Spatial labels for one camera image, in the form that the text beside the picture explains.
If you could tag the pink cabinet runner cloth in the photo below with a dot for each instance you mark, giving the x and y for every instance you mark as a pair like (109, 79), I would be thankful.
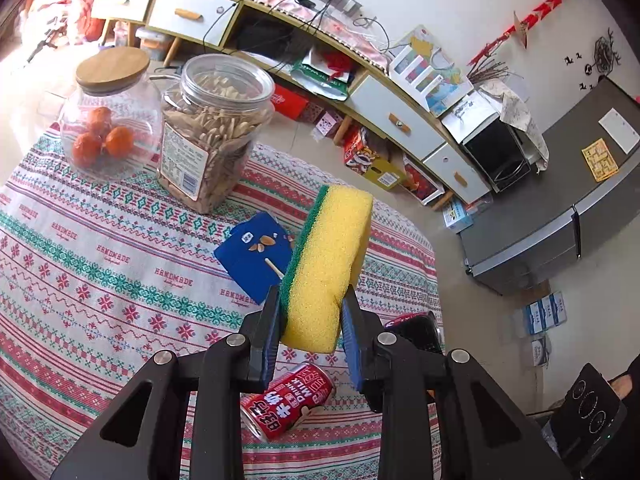
(347, 36)

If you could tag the white framed red picture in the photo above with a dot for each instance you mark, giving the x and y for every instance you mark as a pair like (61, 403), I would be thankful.
(419, 184)

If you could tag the yellow cardboard box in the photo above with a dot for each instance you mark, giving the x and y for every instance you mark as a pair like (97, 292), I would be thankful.
(365, 153)

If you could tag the red hanging decoration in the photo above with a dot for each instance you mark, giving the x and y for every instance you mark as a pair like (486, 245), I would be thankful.
(524, 25)

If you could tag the grey steel refrigerator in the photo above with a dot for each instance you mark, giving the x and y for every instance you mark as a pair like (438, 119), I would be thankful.
(549, 221)

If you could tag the red cardboard box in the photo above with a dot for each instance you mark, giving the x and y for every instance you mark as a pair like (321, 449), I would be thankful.
(289, 103)

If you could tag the yellow green sponge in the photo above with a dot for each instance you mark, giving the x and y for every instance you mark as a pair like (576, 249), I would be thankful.
(326, 261)

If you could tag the wooden white TV cabinet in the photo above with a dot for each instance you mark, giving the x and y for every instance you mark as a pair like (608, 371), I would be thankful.
(293, 51)

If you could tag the clear jar of seeds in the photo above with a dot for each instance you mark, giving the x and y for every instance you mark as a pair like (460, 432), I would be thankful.
(212, 115)

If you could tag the red cartoon milk can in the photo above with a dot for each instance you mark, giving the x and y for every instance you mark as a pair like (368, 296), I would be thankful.
(287, 402)

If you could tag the blue white stacked boxes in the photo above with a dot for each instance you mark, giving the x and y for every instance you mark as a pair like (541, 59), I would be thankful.
(545, 313)

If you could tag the orange tangerine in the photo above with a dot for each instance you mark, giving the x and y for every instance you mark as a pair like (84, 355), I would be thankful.
(100, 121)
(86, 150)
(119, 142)

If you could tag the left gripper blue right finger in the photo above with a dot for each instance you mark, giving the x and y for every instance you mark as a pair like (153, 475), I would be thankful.
(483, 434)

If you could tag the patterned striped tablecloth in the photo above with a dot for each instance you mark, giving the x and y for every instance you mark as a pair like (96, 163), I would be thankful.
(97, 277)

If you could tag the yellow paper note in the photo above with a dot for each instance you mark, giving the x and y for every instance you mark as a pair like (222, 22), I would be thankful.
(600, 161)

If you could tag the colourful map board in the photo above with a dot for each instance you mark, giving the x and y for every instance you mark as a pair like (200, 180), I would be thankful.
(456, 84)

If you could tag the white picture frame stand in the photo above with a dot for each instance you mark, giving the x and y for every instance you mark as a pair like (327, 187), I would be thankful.
(414, 74)

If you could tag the black plastic tray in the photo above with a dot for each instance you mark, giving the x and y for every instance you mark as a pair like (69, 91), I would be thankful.
(418, 328)

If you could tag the white paper note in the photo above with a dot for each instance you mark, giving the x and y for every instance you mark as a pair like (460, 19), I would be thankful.
(621, 131)

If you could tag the blue snack packet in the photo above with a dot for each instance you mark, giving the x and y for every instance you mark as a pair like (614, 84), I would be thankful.
(256, 255)

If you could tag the blue white carton box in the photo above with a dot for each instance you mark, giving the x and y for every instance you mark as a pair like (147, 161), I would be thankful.
(456, 219)

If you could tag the glass jar wooden lid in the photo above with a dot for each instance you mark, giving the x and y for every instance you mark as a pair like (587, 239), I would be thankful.
(112, 124)

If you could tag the black microwave oven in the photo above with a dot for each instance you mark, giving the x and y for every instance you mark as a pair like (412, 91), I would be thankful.
(498, 152)

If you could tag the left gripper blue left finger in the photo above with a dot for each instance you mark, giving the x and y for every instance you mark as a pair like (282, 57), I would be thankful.
(140, 434)

